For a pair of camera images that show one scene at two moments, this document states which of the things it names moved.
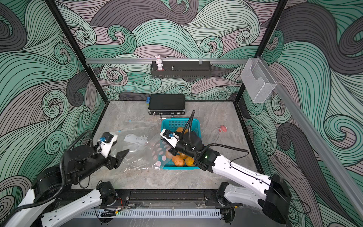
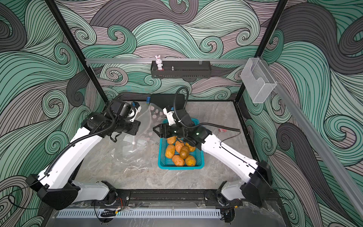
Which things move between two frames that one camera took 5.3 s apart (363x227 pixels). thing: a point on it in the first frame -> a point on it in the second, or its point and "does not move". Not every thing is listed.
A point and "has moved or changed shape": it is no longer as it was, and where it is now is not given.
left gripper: [118, 160] -> [135, 124]
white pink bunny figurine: [159, 61] does not move
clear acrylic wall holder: [258, 82] does not move
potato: [168, 154] has moved or changed shape
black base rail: [162, 196] does not move
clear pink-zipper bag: [158, 153] -> [158, 117]
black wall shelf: [182, 69] does not move
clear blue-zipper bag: [139, 157] does not move
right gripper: [174, 151] -> [168, 131]
